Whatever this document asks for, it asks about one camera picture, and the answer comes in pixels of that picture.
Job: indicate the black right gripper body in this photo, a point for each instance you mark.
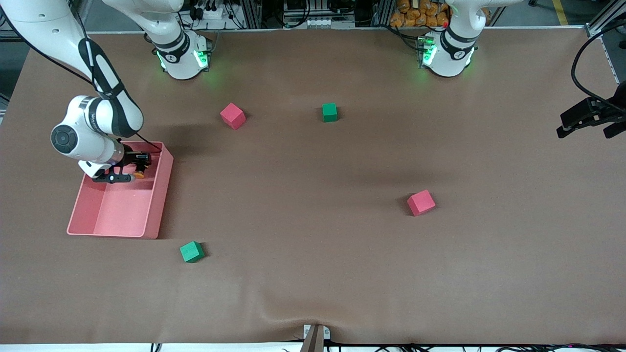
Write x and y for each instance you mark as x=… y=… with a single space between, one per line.
x=131 y=158

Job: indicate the orange capped black button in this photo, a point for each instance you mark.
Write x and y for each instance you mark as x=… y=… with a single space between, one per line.
x=140 y=175

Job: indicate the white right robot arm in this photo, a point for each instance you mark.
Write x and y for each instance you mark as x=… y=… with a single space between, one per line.
x=49 y=29

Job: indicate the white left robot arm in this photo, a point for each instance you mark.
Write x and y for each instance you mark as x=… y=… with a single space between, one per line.
x=447 y=66

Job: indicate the pink plastic bin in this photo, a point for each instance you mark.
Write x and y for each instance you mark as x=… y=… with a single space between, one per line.
x=122 y=210

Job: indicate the green foam cube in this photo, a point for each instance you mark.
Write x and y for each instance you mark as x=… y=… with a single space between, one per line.
x=191 y=252
x=329 y=112

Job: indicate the red foam cube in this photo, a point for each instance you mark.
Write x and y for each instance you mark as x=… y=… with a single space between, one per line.
x=420 y=203
x=232 y=116

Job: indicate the white power strip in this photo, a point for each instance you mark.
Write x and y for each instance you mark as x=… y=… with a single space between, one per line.
x=212 y=12

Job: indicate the orange bag pile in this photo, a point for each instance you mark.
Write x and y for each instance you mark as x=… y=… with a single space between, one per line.
x=420 y=14

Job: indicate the brown table mat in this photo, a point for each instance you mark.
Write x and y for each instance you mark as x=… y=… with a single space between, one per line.
x=313 y=274

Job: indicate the white terminal strip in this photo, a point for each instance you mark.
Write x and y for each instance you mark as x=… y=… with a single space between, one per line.
x=330 y=22

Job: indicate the aluminium frame profile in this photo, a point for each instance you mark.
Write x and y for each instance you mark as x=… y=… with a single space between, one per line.
x=599 y=27

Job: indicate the metal table edge bracket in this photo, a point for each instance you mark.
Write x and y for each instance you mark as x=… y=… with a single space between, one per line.
x=315 y=337

